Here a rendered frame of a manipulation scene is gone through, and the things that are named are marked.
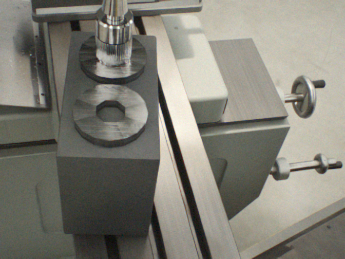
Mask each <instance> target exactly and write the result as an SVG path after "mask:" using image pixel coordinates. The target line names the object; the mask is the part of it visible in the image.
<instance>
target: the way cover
mask: <svg viewBox="0 0 345 259"><path fill-rule="evenodd" d="M23 2H24V3H23ZM28 3H29V4H28ZM24 6H25V7H24ZM5 8H6V9H5ZM17 12H18V13H17ZM0 13H1V14H0V70H1V71H0V105H2V106H15V107H27V108H40V109H50V103H49V93H48V87H47V86H48V84H47V74H46V65H45V55H44V46H43V36H42V27H41V25H39V24H41V23H36V22H34V21H33V20H32V15H31V7H30V2H29V1H23V0H0ZM6 13H7V14H6ZM12 14H13V15H12ZM14 14H15V15H14ZM10 15H11V16H10ZM14 17H15V18H14ZM29 17H30V18H29ZM7 19H8V20H7ZM28 19H29V20H28ZM26 22H27V23H26ZM31 23H32V24H31ZM23 26H25V27H23ZM26 26H27V27H26ZM6 29H7V30H6ZM39 30H40V31H39ZM6 32H7V33H6ZM13 36H14V38H13ZM38 36H39V37H38ZM22 37H23V38H22ZM37 37H38V38H37ZM40 38H41V39H40ZM14 41H15V42H14ZM36 41H37V42H36ZM18 42H19V43H18ZM7 43H8V44H7ZM17 44H18V45H17ZM33 47H34V48H33ZM5 50H6V51H5ZM23 50H24V51H23ZM8 51H9V52H8ZM36 51H37V52H36ZM21 52H22V53H23V52H24V53H23V54H22V53H21ZM21 54H22V55H21ZM30 55H31V56H30ZM42 58H44V59H43V60H42ZM9 59H10V60H11V61H12V62H9ZM19 61H21V62H19ZM36 61H37V62H36ZM38 64H39V65H38ZM11 65H12V67H11ZM16 65H17V66H16ZM34 66H36V67H34ZM19 70H20V71H19ZM40 71H41V72H40ZM23 73H25V74H23ZM16 74H17V75H16ZM2 76H3V77H2ZM37 77H38V78H37ZM23 79H24V80H23ZM33 79H34V80H33ZM10 81H11V82H10ZM17 81H18V82H17ZM17 83H18V84H19V85H18V84H17ZM38 83H39V84H38ZM28 86H29V87H28ZM31 87H32V88H31ZM3 90H4V91H3ZM6 91H7V92H6ZM44 91H45V93H44ZM16 93H17V94H16ZM19 93H20V94H19ZM29 93H30V94H29ZM18 94H19V96H18ZM34 94H35V95H34ZM13 95H14V96H13ZM10 98H11V99H10ZM26 99H27V100H26ZM37 99H38V101H40V103H39V102H38V101H37Z"/></svg>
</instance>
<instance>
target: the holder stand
mask: <svg viewBox="0 0 345 259"><path fill-rule="evenodd" d="M56 165H57V175H58V181H59V191H60V201H61V211H62V221H63V231H64V233H65V234H101V235H147V234H148V233H149V226H150V220H151V214H152V208H153V203H154V197H155V191H156V184H157V178H158V171H159V165H160V128H159V97H158V66H157V39H156V36H154V35H138V34H133V35H132V48H131V58H130V60H129V61H128V62H127V63H126V64H124V65H121V66H107V65H104V64H102V63H101V62H99V61H98V60H97V58H96V56H95V32H87V31H72V33H71V38H70V46H69V54H68V62H67V70H66V78H65V86H64V94H63V103H62V111H61V119H60V127H59V135H58V140H57V148H56Z"/></svg>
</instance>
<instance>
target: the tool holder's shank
mask: <svg viewBox="0 0 345 259"><path fill-rule="evenodd" d="M102 11H103V12H104V13H105V16H106V17H107V18H108V19H110V20H113V21H118V20H120V19H122V18H123V17H124V15H125V14H126V13H127V11H128V6H127V0H103V3H102Z"/></svg>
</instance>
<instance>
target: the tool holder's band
mask: <svg viewBox="0 0 345 259"><path fill-rule="evenodd" d="M95 23H96V25H97V26H98V28H100V29H101V30H102V31H105V32H107V33H112V34H119V33H124V32H126V31H128V30H129V29H131V27H132V26H133V13H132V12H131V11H130V10H129V9H128V11H127V13H126V14H125V15H124V17H123V18H122V19H120V20H118V21H113V20H110V19H108V18H107V17H106V16H105V13H104V12H103V11H102V7H101V8H99V9H98V10H97V11H96V13H95Z"/></svg>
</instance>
